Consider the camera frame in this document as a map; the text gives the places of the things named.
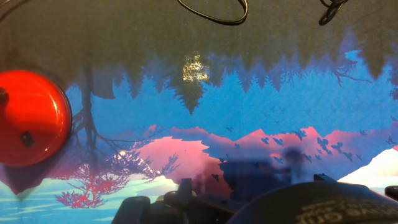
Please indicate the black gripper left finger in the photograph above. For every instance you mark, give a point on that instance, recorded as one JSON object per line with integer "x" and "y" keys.
{"x": 133, "y": 211}

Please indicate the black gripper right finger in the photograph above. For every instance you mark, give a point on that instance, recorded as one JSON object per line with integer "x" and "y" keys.
{"x": 214, "y": 211}

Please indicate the red desk lamp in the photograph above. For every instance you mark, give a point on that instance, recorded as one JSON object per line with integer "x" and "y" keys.
{"x": 37, "y": 109}

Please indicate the printed landscape table mat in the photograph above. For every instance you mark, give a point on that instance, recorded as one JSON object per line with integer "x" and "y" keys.
{"x": 248, "y": 109}

